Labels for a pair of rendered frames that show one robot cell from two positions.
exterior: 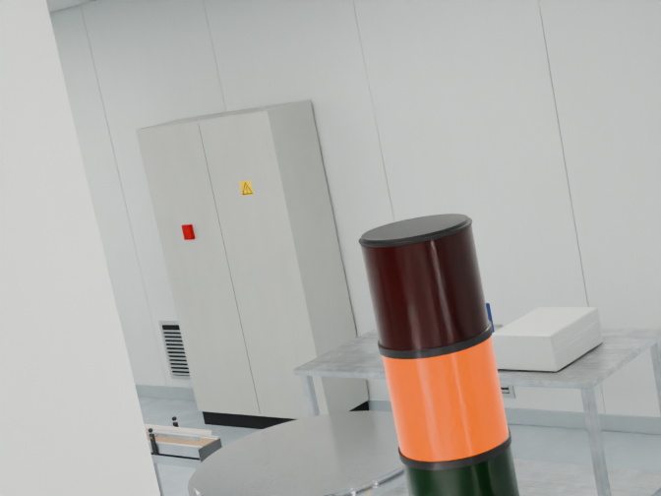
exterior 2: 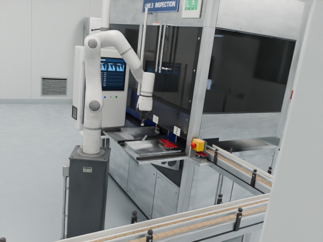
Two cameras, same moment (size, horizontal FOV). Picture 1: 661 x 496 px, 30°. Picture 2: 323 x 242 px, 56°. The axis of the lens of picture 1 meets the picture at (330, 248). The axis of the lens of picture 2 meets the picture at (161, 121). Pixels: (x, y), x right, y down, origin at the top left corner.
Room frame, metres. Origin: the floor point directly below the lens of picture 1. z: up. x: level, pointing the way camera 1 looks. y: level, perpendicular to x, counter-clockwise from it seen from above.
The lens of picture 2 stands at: (2.74, 0.33, 1.67)
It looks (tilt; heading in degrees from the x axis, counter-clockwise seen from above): 15 degrees down; 196
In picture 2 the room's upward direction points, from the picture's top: 7 degrees clockwise
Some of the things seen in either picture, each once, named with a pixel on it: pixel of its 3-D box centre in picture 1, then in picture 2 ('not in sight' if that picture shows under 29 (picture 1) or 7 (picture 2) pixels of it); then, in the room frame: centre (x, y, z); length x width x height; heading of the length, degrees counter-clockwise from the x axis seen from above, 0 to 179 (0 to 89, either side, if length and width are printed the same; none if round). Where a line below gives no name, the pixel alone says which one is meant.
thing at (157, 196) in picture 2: not in sight; (167, 155); (-0.40, -0.47, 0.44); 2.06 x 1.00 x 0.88; 48
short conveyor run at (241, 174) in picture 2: not in sight; (240, 168); (0.77, 0.33, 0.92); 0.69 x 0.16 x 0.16; 48
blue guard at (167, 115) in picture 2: not in sight; (132, 99); (-0.03, -0.80, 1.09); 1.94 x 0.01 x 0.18; 48
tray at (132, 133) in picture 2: not in sight; (144, 133); (0.37, -0.49, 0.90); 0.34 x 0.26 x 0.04; 138
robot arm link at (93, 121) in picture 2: not in sight; (93, 109); (0.91, -0.70, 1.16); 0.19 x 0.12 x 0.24; 31
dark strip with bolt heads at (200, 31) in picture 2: not in sight; (192, 85); (0.60, -0.10, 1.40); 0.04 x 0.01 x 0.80; 48
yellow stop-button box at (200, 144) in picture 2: not in sight; (198, 144); (0.68, 0.03, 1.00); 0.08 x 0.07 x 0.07; 138
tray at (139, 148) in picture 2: not in sight; (152, 148); (0.69, -0.31, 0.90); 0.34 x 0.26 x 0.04; 138
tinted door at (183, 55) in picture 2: not in sight; (180, 66); (0.47, -0.23, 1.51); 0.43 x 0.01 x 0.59; 48
